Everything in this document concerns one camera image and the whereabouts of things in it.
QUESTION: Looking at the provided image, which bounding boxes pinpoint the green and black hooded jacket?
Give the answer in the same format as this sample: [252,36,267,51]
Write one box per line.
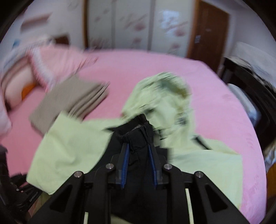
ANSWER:
[27,73,243,223]

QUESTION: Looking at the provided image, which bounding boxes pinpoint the white bear print pillow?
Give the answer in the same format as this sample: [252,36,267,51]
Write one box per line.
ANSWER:
[0,91,12,137]

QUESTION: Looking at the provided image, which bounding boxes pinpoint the pink bed sheet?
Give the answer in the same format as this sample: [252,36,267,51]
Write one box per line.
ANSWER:
[1,50,267,223]

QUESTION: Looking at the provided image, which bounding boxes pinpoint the folded beige knit sweater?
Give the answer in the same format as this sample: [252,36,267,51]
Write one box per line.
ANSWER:
[29,75,110,135]

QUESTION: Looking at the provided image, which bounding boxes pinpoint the white covered piano stool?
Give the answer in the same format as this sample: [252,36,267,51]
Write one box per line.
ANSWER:
[227,84,261,127]

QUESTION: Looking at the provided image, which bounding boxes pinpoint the black piano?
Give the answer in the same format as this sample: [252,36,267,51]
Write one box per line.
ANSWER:
[220,58,275,150]

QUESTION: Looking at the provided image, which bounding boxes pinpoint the pink cartoon cushion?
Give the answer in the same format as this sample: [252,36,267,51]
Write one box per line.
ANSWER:
[1,57,38,110]

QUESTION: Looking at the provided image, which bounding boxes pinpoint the pink ruffled pillow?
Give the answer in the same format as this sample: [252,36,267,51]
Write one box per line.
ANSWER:
[27,44,98,92]

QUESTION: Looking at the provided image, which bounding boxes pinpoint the brown wooden door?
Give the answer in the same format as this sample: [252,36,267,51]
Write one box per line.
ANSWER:
[187,1,229,72]

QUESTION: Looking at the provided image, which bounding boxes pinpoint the floral sliding wardrobe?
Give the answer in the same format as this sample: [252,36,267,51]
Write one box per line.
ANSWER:
[83,0,199,57]

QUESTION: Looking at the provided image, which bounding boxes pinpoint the wooden headboard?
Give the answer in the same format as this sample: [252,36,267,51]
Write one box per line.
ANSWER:
[54,34,70,45]

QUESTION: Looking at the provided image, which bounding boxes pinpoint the white lace cover cloth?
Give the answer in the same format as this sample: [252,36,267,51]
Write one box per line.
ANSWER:
[231,42,275,79]

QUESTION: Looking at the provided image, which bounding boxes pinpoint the pink wall shelf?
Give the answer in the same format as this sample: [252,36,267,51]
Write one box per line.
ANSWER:
[20,13,52,33]

